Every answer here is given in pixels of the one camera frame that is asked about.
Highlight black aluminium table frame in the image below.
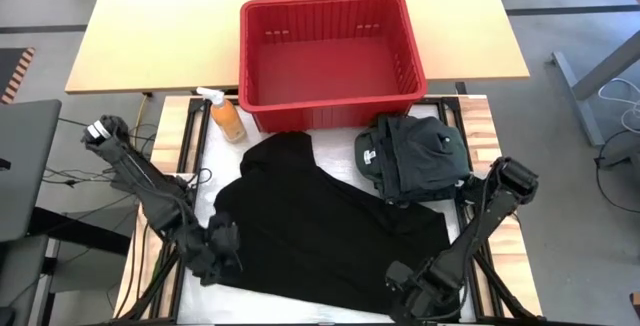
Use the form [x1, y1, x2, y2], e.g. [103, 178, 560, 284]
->
[112, 94, 546, 326]

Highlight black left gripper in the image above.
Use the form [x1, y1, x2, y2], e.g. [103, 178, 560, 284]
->
[192, 213, 244, 287]

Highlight white cable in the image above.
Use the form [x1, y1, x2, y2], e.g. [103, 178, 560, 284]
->
[597, 78, 640, 135]

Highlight orange spray bottle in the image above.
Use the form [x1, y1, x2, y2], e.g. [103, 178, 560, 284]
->
[195, 85, 248, 144]

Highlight dark grey drawstring shorts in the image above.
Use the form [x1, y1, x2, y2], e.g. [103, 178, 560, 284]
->
[375, 113, 473, 201]

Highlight light wooden desk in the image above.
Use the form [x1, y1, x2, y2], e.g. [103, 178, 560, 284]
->
[64, 0, 530, 95]

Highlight red plastic laundry bin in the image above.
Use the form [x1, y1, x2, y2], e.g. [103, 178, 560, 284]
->
[238, 0, 429, 135]

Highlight black mat with striped edge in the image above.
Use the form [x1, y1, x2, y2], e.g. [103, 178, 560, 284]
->
[0, 47, 36, 106]

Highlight yellow cable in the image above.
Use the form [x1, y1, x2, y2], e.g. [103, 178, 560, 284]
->
[131, 93, 150, 135]

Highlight black looped floor cable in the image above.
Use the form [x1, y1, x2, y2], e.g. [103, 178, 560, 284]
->
[593, 130, 640, 207]

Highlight black long-sleeved shirt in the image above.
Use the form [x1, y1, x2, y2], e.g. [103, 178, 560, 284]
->
[213, 130, 454, 317]

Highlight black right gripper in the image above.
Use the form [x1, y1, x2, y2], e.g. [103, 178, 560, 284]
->
[389, 270, 454, 325]

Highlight black floor beam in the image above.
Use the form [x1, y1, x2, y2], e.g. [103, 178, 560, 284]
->
[29, 205, 132, 257]

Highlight grey metal desk leg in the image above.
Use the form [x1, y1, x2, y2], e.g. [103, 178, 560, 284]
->
[552, 30, 640, 148]

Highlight green shirt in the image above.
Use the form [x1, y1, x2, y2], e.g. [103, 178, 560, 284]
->
[354, 129, 389, 187]

